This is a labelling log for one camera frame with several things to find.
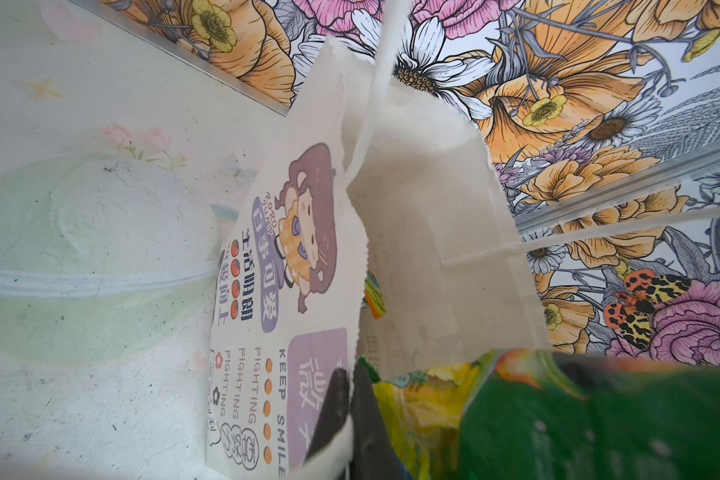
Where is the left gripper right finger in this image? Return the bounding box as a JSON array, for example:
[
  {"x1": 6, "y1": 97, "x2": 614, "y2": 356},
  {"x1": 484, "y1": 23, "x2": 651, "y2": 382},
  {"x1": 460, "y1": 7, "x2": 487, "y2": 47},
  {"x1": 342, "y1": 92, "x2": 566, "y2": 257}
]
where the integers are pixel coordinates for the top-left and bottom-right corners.
[{"x1": 349, "y1": 364, "x2": 407, "y2": 480}]

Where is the white paper bag with cartoon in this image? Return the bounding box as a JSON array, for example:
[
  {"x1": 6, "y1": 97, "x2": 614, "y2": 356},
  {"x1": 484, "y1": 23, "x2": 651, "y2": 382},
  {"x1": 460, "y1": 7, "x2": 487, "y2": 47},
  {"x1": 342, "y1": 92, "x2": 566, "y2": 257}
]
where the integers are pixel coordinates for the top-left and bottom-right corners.
[{"x1": 205, "y1": 0, "x2": 720, "y2": 480}]

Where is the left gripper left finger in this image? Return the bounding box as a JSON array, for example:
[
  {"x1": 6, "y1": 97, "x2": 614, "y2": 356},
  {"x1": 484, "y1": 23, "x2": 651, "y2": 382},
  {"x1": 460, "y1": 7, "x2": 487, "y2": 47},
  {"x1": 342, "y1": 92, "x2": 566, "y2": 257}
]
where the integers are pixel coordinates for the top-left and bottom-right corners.
[{"x1": 306, "y1": 368, "x2": 350, "y2": 459}]

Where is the orange snack packet front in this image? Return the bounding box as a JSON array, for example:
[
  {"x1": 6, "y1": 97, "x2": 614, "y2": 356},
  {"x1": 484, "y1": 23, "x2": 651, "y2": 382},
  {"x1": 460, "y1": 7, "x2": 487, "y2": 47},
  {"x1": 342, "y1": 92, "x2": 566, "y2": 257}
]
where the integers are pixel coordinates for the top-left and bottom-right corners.
[{"x1": 363, "y1": 271, "x2": 386, "y2": 319}]

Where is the green snack packet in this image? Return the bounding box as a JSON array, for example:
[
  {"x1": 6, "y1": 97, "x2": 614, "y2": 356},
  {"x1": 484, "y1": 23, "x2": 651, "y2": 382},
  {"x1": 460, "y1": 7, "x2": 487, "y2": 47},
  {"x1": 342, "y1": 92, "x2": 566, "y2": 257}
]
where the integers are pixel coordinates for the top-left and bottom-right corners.
[{"x1": 356, "y1": 349, "x2": 720, "y2": 480}]

